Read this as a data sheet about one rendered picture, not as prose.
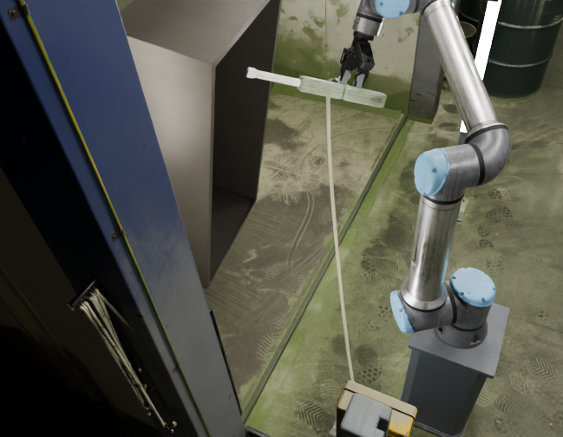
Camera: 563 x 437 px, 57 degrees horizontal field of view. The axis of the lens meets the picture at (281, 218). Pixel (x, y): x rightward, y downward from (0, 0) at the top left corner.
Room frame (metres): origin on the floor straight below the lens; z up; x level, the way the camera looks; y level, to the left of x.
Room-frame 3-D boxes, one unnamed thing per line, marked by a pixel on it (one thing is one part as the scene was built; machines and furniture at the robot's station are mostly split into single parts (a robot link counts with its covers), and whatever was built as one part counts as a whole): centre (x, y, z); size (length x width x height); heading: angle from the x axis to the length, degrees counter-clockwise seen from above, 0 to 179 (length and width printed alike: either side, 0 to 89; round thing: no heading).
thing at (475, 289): (1.01, -0.61, 0.83); 0.17 x 0.15 x 0.18; 97
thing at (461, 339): (1.01, -0.62, 0.69); 0.19 x 0.19 x 0.10
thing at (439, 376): (1.01, -0.62, 0.32); 0.31 x 0.31 x 0.64; 60
